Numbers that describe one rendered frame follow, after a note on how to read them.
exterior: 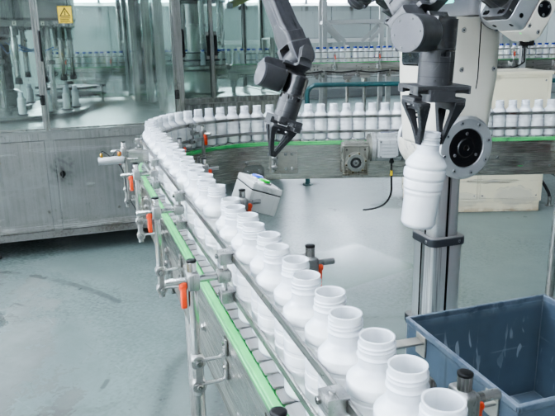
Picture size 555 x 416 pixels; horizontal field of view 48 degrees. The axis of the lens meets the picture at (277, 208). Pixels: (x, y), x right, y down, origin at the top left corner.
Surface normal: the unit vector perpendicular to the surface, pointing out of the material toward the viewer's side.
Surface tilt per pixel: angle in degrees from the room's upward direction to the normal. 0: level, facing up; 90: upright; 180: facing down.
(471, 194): 89
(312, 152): 90
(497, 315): 90
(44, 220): 90
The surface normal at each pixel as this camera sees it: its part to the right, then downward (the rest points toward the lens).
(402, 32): -0.68, 0.19
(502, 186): 0.00, 0.25
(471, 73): 0.31, 0.24
